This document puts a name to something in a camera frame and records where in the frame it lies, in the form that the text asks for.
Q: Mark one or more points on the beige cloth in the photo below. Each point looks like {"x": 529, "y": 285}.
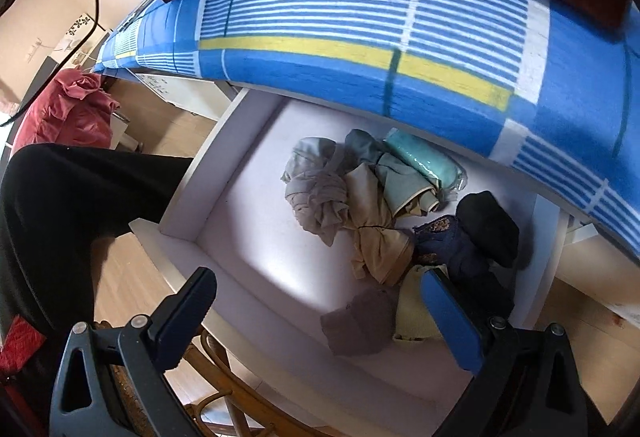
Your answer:
{"x": 375, "y": 237}

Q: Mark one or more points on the yellow-green cloth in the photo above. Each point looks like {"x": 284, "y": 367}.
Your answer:
{"x": 412, "y": 307}

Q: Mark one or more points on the teal cloth in plastic packet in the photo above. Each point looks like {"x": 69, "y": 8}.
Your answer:
{"x": 425, "y": 157}

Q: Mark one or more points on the black cloth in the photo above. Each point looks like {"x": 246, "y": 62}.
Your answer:
{"x": 487, "y": 222}

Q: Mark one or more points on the slate blue cloth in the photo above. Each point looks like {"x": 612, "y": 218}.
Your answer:
{"x": 362, "y": 144}

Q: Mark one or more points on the rattan chair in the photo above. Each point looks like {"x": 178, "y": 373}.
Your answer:
{"x": 212, "y": 357}

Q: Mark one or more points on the brown-grey cloth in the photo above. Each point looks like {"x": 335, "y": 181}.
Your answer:
{"x": 360, "y": 324}

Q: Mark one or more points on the pink-red cloth pile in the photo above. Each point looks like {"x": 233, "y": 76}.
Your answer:
{"x": 65, "y": 112}

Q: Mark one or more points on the navy embroidered cloth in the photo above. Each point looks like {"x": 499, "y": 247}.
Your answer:
{"x": 450, "y": 247}

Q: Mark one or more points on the grey cloth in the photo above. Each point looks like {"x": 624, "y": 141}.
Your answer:
{"x": 315, "y": 197}

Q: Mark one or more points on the sage green cloth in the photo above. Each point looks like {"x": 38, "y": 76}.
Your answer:
{"x": 400, "y": 177}

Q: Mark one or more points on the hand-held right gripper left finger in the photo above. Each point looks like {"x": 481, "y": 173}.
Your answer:
{"x": 185, "y": 312}

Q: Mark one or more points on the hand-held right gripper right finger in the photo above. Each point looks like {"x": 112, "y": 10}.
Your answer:
{"x": 450, "y": 322}

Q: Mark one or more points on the blue striped bed sheet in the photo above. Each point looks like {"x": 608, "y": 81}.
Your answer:
{"x": 350, "y": 17}

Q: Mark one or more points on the ink painting wall scroll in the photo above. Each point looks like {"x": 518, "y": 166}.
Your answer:
{"x": 75, "y": 29}

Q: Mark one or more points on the white cabinet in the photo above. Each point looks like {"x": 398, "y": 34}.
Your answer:
{"x": 185, "y": 92}

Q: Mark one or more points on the red patterned bag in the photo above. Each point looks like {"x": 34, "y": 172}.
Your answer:
{"x": 20, "y": 342}

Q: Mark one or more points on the person's black pants leg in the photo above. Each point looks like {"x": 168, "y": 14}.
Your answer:
{"x": 60, "y": 217}

